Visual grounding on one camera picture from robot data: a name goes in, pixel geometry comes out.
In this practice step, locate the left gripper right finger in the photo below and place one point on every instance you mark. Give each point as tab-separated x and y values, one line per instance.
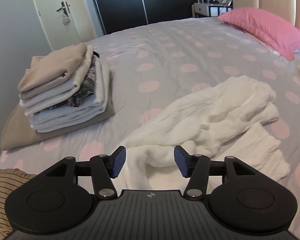
196	167

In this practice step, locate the beige folded cloth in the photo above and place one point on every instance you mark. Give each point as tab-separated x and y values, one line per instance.
18	133

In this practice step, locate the grey polka dot bedsheet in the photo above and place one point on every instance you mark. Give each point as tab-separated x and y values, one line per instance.
152	66

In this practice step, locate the stack of folded clothes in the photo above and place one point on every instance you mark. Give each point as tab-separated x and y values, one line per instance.
65	88

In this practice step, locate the brown striped cloth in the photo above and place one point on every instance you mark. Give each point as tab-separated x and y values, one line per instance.
10	179

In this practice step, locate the black sliding wardrobe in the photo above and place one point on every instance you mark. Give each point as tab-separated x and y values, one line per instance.
118	15

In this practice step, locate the white textured garment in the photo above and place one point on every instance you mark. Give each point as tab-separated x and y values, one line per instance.
227	119

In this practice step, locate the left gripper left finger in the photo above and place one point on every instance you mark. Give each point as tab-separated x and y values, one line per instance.
104	168

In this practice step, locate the cream door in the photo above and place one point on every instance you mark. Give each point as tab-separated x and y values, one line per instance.
65	22

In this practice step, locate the bedside table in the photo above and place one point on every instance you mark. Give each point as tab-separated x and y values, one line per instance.
209	10

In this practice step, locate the pink pillow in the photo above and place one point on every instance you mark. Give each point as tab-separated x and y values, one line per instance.
269	28

